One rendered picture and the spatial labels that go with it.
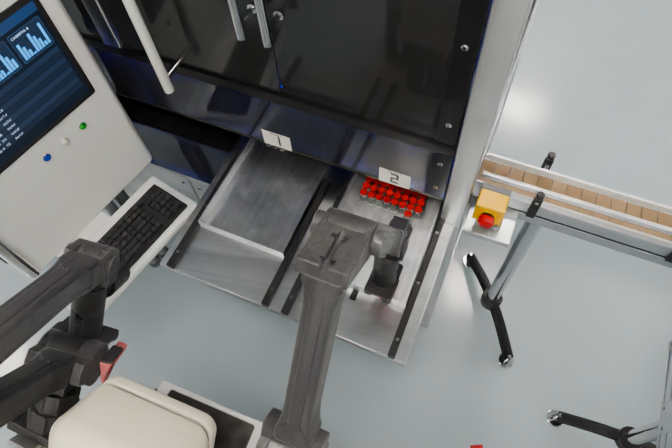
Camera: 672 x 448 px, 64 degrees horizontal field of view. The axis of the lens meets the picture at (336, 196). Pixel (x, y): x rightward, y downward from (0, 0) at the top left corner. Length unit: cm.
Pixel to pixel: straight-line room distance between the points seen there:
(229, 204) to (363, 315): 50
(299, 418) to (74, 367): 40
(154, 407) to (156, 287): 162
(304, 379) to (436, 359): 150
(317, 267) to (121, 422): 39
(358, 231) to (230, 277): 76
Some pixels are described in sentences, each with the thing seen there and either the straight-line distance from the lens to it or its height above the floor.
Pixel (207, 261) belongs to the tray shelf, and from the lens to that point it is 150.
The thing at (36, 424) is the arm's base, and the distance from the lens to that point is 113.
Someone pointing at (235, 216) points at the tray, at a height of 88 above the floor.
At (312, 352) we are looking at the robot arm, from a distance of 79.
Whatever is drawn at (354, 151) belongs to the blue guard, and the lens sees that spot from 137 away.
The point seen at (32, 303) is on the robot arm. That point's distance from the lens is 89.
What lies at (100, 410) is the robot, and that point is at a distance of 93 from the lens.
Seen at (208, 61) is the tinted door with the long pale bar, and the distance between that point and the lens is 140.
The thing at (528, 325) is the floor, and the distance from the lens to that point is 240.
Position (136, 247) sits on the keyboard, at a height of 83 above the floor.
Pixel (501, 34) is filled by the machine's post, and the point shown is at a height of 155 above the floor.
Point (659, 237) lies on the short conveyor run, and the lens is 160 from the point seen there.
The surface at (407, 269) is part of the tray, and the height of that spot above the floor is 88.
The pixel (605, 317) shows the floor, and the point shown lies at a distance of 251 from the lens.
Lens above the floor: 219
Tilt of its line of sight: 59 degrees down
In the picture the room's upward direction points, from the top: 5 degrees counter-clockwise
